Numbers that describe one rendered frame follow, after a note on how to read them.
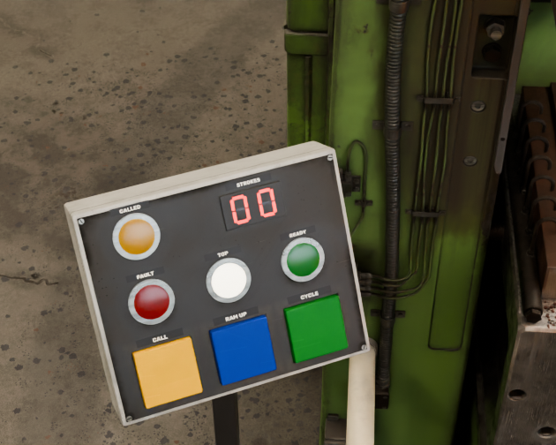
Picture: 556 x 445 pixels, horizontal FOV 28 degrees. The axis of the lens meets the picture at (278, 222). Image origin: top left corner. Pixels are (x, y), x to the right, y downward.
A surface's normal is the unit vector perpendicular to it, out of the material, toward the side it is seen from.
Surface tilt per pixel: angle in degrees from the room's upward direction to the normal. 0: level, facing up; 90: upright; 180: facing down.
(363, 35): 90
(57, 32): 0
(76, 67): 0
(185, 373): 60
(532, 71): 90
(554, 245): 0
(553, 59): 90
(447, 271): 90
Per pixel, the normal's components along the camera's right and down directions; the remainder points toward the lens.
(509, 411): -0.07, 0.69
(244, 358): 0.30, 0.20
